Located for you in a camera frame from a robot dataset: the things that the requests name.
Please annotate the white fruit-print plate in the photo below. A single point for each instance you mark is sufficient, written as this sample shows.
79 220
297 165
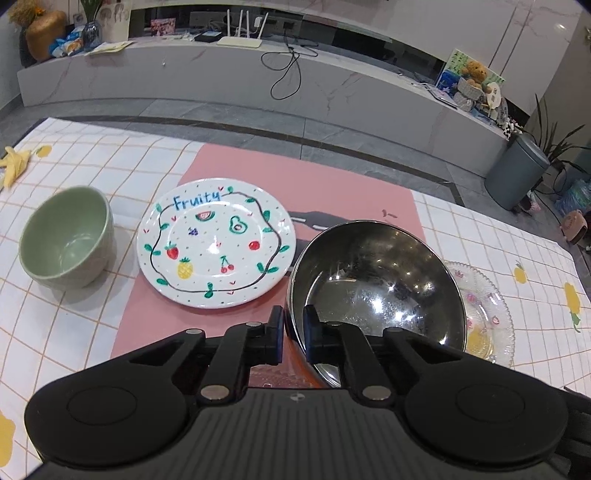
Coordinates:
212 249

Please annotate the small pink object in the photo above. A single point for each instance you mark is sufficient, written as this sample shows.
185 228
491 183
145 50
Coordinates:
532 203

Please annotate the black set-top box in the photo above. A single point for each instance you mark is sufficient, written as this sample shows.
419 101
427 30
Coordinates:
208 37

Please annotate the brown teddy bear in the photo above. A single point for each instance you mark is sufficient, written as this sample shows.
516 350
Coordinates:
474 73

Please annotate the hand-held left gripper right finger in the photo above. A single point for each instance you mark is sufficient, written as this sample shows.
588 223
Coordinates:
311 334

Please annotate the green leafy plant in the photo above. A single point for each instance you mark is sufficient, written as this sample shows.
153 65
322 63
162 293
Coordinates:
90 8

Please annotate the stainless steel bowl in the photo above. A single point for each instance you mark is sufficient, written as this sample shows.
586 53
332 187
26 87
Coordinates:
369 277

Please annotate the checkered lemon-print tablecloth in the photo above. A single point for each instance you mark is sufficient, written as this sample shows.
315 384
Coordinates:
64 323

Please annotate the sheet of paper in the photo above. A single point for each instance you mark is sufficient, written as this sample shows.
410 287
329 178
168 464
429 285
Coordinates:
108 47

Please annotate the golden vase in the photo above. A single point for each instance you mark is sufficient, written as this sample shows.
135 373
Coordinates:
46 34

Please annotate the pink placemat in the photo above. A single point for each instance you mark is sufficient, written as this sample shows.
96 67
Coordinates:
147 318

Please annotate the grey trash bin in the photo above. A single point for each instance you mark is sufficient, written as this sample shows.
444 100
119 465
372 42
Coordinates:
515 170

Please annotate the grey marble TV bench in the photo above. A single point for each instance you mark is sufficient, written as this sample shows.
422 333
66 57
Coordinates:
184 78

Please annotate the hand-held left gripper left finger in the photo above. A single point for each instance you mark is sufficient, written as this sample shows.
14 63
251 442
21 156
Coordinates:
277 334

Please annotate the small photo card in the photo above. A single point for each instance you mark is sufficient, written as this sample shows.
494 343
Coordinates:
163 26

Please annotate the blue glass vase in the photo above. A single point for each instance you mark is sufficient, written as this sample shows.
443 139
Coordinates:
91 36

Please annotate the blue snack packet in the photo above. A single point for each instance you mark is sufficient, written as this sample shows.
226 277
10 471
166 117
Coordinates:
67 46

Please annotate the green picture card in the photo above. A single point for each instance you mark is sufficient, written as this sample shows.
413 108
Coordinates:
455 62

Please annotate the white router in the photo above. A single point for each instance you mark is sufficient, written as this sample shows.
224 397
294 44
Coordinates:
240 40

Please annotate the brown round object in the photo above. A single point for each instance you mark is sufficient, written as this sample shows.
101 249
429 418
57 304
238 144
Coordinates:
572 226

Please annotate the dried flower bunch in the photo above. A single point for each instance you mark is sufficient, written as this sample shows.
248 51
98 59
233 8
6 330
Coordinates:
23 11

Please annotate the woven basket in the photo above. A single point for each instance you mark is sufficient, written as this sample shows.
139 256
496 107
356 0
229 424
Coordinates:
467 94

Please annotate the flat book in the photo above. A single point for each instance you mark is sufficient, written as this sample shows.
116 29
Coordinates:
438 94

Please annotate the green ceramic bowl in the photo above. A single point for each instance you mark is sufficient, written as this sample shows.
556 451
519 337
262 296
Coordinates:
64 240

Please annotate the clear glass plate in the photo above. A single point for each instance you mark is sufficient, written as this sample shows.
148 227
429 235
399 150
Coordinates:
485 314

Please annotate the blue plastic bag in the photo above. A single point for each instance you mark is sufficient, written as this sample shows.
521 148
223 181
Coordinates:
575 196

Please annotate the banana peel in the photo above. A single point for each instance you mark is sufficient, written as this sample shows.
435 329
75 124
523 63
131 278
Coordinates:
14 164

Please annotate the tall potted plant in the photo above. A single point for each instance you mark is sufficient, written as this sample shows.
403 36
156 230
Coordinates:
554 147

